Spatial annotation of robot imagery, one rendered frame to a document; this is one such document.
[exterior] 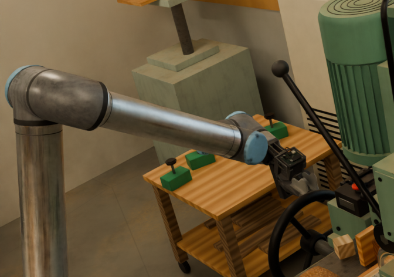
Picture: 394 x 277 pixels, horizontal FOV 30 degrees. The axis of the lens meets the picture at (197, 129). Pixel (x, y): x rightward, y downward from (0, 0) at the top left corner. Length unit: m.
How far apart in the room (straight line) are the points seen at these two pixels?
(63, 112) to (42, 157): 0.16
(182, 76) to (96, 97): 2.05
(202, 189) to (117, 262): 0.88
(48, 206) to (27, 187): 0.07
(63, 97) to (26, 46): 2.62
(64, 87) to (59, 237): 0.40
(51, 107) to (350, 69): 0.66
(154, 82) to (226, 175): 0.95
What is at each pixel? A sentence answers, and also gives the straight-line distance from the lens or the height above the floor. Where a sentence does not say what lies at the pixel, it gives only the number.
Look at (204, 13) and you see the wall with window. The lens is 4.37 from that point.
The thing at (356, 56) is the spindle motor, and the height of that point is 1.43.
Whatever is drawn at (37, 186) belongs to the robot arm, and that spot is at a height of 1.20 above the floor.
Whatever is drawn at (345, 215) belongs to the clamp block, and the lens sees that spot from 1.81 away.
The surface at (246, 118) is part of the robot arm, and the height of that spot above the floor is 1.05.
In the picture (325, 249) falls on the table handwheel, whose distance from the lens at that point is 1.92.
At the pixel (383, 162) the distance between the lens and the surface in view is 1.28.
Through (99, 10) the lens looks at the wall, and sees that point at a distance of 4.41.
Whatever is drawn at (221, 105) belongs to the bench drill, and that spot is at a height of 0.48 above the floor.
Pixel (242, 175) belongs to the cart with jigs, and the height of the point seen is 0.53.
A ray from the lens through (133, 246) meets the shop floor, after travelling 3.76.
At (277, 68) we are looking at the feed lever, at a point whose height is 1.41.
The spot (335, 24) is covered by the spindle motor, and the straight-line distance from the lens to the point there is 1.37.
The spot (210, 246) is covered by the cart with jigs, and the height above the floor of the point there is 0.18.
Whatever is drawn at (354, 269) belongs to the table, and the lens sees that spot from 1.71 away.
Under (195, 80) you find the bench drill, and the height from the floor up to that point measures 0.67.
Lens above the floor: 1.92
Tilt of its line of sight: 24 degrees down
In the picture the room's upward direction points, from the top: 16 degrees counter-clockwise
